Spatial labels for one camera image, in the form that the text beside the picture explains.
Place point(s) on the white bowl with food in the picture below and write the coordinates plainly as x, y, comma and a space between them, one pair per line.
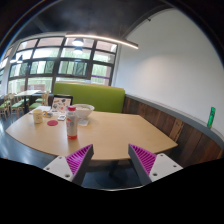
83, 110

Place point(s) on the green wall sign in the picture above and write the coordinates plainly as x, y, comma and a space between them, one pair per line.
211, 117

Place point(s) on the open white paper booklet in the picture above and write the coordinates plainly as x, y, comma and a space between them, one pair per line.
41, 108

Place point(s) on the red-capped clear drink bottle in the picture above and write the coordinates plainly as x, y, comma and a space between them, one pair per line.
71, 125

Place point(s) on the green upholstered bench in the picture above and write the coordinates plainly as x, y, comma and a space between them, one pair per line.
96, 96

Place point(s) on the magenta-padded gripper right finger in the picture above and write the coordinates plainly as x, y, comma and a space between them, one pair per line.
160, 166

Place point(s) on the flat round red coaster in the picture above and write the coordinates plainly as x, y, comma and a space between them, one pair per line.
52, 123

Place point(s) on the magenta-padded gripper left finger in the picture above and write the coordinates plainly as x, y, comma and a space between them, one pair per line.
63, 166

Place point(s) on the black pendant lamps group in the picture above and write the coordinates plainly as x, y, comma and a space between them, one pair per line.
78, 42

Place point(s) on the wooden dining table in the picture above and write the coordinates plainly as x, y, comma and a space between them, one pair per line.
28, 92

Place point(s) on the black laptop with stickers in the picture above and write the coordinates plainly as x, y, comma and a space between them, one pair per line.
61, 103

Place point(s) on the long linear ceiling light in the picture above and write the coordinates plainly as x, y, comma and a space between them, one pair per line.
106, 39

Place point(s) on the wooden green-seated chairs group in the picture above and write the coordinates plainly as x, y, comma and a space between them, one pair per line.
16, 104

